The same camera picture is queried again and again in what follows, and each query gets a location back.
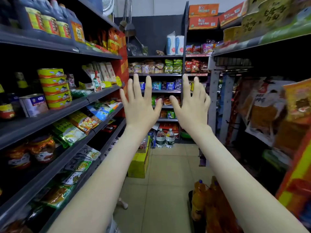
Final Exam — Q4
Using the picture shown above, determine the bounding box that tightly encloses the person's left hand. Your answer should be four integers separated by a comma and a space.
120, 73, 163, 139

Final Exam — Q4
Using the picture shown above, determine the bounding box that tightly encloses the person's right hand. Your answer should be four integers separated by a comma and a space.
169, 74, 212, 136

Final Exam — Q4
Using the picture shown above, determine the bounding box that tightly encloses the person's left forearm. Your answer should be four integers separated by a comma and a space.
48, 131, 150, 233

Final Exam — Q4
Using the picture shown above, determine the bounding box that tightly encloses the person's right forearm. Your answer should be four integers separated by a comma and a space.
185, 128, 311, 233

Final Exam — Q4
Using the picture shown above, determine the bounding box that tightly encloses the grey snack shelf unit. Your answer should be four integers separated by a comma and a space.
127, 2, 211, 144

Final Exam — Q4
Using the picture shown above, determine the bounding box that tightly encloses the grey canned goods shelf unit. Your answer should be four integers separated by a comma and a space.
0, 0, 129, 233

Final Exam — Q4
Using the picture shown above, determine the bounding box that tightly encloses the dark sauce bottle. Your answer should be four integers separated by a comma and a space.
14, 72, 31, 97

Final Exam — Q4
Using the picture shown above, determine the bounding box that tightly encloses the hanging snack rack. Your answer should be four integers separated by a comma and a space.
208, 0, 311, 233

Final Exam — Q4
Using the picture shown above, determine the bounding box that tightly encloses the row of blue snack packets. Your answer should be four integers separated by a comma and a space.
140, 79, 183, 92

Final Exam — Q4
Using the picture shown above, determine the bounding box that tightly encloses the stack of blue packets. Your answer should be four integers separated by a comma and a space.
87, 101, 117, 122

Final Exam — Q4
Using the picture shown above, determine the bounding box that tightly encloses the row of red snack packets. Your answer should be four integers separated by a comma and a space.
185, 60, 209, 75
185, 40, 218, 56

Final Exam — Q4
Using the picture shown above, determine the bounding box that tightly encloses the row of assorted snack packets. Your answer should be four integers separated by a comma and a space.
128, 58, 184, 75

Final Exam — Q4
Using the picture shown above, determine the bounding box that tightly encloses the row of white seasoning packets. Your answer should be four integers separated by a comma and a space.
82, 61, 118, 91

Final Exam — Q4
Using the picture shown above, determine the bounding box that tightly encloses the yellow cardboard box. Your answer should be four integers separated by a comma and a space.
127, 137, 152, 179

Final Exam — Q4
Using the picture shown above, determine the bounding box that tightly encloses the stack of yellow snack packets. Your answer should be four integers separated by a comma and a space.
67, 111, 100, 134

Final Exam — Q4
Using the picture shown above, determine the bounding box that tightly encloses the white tissue pack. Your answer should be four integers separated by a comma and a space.
166, 31, 177, 56
175, 35, 185, 56

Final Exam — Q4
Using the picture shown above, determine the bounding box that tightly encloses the row of orange red packets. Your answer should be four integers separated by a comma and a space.
107, 28, 128, 57

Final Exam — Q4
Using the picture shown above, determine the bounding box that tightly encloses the stack of green snack packets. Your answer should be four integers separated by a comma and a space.
52, 119, 87, 148

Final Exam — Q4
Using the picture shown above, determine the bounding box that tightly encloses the pile of pale food packets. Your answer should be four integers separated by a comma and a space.
65, 145, 102, 173

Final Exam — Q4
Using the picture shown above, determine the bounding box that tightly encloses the white brown hanging snack packet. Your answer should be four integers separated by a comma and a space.
244, 79, 294, 147

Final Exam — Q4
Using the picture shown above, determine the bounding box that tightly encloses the flat yellow tin can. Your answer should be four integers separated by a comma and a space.
47, 98, 73, 110
40, 76, 68, 87
45, 91, 72, 103
42, 83, 70, 95
37, 68, 65, 79

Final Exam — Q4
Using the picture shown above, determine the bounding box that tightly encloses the metal dustpan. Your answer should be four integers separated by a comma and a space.
119, 0, 138, 38

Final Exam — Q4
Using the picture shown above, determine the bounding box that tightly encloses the orange carton box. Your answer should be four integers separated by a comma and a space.
189, 3, 220, 18
189, 16, 219, 30
218, 0, 249, 28

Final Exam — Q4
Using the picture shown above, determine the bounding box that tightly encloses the brown sauce jar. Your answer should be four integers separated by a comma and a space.
5, 144, 32, 170
28, 135, 57, 163

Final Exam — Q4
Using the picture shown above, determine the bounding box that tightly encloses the white tin can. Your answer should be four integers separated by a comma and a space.
19, 94, 49, 118

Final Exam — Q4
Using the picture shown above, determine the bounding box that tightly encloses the orange hanging snack packet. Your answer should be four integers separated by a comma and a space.
283, 78, 311, 126

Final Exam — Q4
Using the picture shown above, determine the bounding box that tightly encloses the white fan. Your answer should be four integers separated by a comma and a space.
101, 0, 115, 17

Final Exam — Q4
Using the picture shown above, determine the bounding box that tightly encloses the row of yellow boxes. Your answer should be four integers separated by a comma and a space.
223, 0, 311, 44

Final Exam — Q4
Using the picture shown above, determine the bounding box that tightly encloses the yellow green food packet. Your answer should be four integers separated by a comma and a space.
41, 184, 74, 209

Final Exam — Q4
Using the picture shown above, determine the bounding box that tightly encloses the red yellow snack bag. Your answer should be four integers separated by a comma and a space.
275, 126, 311, 219

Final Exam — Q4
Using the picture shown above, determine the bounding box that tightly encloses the jar with red yellow label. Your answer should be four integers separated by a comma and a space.
0, 84, 16, 120

